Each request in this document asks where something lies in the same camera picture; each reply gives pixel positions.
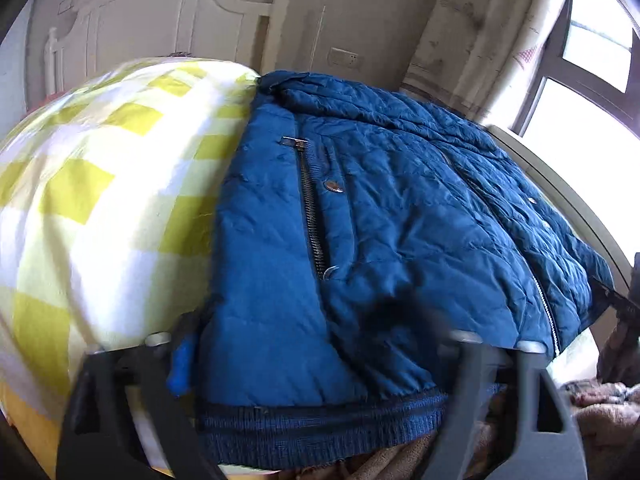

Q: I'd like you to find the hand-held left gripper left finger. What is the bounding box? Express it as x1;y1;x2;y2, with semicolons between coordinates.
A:
56;312;226;480

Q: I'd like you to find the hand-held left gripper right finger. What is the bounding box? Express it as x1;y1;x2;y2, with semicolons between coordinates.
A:
425;327;588;480

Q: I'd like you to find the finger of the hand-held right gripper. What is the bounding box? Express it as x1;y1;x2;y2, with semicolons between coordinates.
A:
594;280;640;322

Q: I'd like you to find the blue quilted jacket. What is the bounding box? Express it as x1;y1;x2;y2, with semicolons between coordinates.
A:
197;71;615;471

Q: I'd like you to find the person's plaid clothing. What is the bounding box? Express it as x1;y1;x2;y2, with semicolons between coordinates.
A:
560;320;640;480

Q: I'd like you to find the white window sill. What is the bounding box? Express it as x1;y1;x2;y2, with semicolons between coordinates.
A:
487;125;640;301

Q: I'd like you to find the yellow checked bed sheet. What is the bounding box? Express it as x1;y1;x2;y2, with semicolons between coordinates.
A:
0;57;261;476

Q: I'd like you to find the dark framed window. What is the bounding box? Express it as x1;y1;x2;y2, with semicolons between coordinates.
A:
510;0;640;241

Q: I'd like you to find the sailboat print curtain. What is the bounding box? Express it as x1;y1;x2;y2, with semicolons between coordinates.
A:
400;0;576;126

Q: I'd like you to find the white bed headboard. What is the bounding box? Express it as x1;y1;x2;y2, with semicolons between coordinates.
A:
44;0;292;96

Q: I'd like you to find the white lamp pole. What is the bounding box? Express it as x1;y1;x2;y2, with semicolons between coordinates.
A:
310;6;327;73

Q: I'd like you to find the wall socket plate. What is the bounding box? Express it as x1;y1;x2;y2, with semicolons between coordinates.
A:
327;47;361;68

